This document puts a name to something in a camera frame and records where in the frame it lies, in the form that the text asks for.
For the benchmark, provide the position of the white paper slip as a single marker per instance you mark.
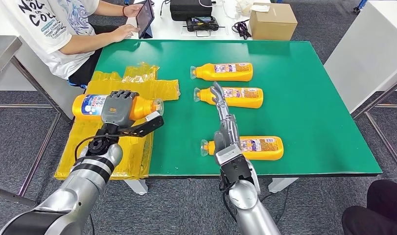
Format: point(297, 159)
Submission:
point(260, 8)

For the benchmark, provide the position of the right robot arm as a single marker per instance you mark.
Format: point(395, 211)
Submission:
point(250, 211)

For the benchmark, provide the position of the black handheld controller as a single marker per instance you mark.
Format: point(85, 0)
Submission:
point(201, 23)

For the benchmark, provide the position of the person's left hand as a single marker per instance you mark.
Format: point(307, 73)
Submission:
point(133, 9)

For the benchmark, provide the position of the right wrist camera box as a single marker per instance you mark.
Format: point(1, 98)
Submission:
point(234, 168)

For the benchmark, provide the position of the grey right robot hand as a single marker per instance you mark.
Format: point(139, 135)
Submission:
point(229, 129)

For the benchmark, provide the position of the white table foot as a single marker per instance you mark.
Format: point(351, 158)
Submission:
point(282, 185)
point(136, 187)

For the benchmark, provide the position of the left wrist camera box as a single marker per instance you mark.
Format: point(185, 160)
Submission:
point(149, 125)

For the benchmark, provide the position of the person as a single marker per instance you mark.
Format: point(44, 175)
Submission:
point(376, 214)
point(55, 29)

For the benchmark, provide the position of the brown cardboard box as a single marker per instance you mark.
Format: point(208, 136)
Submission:
point(273, 22)

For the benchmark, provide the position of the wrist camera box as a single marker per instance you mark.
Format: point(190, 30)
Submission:
point(149, 125)
point(234, 168)

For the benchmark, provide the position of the orange detergent bottle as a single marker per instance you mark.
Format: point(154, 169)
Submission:
point(266, 149)
point(224, 72)
point(88, 108)
point(243, 99)

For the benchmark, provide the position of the blue metal frame foot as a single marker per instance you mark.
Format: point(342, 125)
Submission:
point(360, 5)

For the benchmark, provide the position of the black carrying case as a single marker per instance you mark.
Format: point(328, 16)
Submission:
point(191, 9)

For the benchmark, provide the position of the grey tablet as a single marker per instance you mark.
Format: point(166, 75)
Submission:
point(144, 18)

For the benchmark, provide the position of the crumpled white plastic bag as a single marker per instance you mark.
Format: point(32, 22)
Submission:
point(243, 6)

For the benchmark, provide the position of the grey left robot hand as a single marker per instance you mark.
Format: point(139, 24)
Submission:
point(117, 110)

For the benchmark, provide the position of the steel frame table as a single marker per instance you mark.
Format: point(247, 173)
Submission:
point(0, 55)

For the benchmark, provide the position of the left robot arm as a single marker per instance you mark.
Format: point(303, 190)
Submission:
point(88, 181)

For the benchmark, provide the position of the person's right hand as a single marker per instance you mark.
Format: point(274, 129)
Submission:
point(125, 30)

